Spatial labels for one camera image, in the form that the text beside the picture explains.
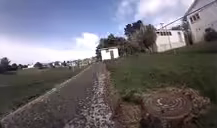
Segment grass bank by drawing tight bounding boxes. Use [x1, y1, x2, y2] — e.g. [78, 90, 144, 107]
[104, 39, 217, 128]

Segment round manhole cover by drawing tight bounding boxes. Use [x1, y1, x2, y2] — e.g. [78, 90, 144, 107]
[141, 90, 194, 120]

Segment small white shed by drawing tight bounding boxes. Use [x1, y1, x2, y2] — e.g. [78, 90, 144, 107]
[100, 46, 120, 62]

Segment flat grass field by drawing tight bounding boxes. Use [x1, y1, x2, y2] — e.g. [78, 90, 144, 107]
[0, 66, 92, 124]

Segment dark bush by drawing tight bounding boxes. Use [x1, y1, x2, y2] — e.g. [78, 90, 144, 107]
[204, 27, 217, 43]

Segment grey gravel-edged path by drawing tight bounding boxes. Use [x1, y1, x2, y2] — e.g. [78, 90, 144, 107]
[0, 62, 115, 128]

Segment pale path edging kerb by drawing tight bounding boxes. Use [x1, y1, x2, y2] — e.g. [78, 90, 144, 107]
[0, 64, 93, 122]

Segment white low building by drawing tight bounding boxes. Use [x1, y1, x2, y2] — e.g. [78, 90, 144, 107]
[155, 29, 187, 53]

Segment overhead wires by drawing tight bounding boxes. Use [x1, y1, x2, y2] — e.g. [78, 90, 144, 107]
[161, 0, 217, 30]

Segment row of distant houses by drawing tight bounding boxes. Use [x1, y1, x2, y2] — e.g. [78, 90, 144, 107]
[22, 58, 97, 70]

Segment distant dark trees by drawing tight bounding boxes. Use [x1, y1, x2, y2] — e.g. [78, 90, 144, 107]
[0, 56, 24, 74]

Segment clump of dark trees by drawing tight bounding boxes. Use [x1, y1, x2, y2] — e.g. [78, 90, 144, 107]
[95, 19, 159, 58]

